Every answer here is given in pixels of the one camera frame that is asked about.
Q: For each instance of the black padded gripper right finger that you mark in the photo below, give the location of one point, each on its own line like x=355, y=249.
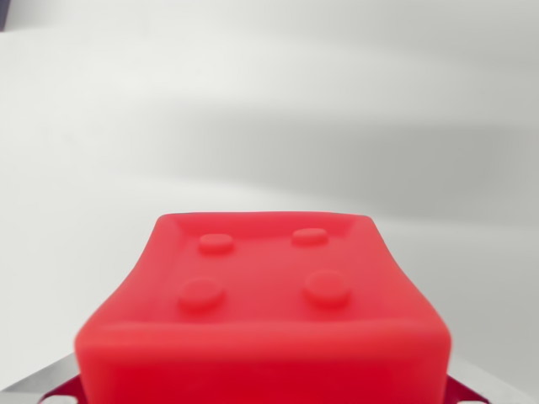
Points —
x=471, y=389

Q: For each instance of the red studded cube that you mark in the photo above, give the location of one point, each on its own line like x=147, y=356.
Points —
x=265, y=311

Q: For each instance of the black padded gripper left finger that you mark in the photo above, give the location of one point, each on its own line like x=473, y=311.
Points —
x=46, y=383

